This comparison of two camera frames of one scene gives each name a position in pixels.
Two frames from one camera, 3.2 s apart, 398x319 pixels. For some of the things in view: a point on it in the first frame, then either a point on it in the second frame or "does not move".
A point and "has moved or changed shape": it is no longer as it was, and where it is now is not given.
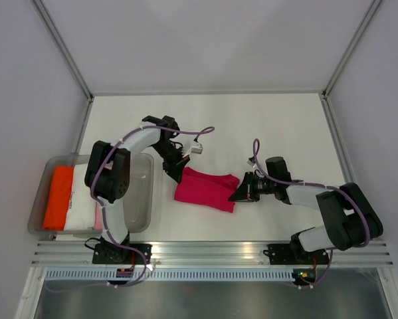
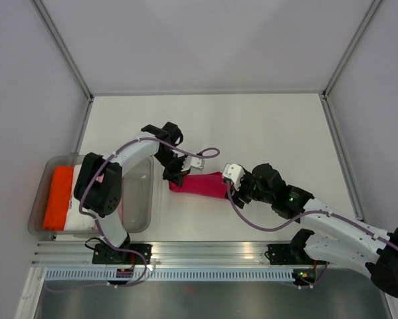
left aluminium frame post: (42, 8) does not move
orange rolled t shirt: (57, 211) does not move
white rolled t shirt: (82, 213) does not move
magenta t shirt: (211, 190) has moved or changed shape
